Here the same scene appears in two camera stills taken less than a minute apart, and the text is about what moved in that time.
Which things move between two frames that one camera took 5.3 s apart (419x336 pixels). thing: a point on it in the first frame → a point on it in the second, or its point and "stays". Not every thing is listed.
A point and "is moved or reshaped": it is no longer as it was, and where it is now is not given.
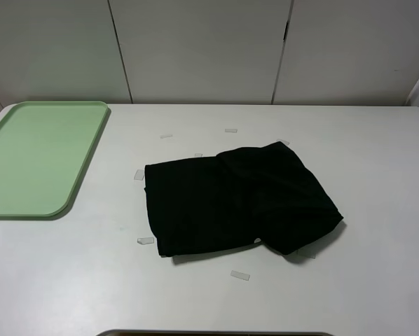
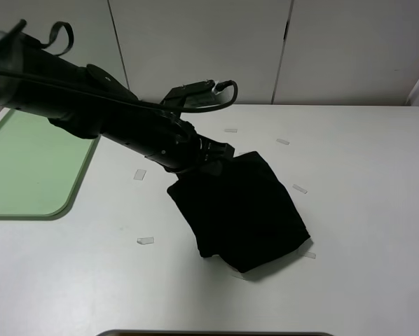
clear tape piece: (139, 175) stays
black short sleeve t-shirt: (265, 194) is moved or reshaped
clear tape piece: (145, 240) stays
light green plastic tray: (36, 154) stays
